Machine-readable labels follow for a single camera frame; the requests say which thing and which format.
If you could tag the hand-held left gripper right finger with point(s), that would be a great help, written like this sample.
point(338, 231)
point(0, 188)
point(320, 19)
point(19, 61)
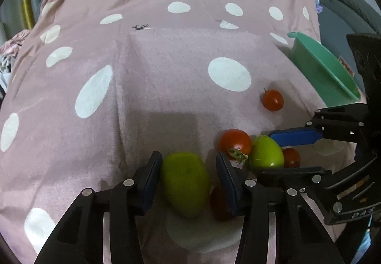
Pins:
point(227, 186)

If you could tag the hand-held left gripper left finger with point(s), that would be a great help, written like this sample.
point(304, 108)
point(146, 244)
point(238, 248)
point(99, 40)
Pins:
point(150, 183)

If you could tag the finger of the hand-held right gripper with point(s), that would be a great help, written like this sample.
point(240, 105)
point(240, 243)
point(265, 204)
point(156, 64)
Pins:
point(294, 136)
point(291, 176)

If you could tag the small red tomato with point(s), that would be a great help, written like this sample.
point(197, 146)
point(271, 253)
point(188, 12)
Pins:
point(272, 100)
point(293, 157)

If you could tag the green jujube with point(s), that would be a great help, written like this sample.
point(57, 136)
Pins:
point(265, 155)
point(184, 183)

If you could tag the green plastic bowl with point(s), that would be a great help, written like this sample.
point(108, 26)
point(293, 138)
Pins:
point(321, 64)

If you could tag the grey sofa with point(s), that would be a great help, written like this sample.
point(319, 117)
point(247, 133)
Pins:
point(348, 5)

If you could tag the pink polka dot cloth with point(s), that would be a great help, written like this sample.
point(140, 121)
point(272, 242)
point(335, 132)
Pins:
point(148, 73)

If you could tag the pile of pale clothes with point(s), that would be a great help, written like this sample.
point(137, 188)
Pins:
point(10, 47)

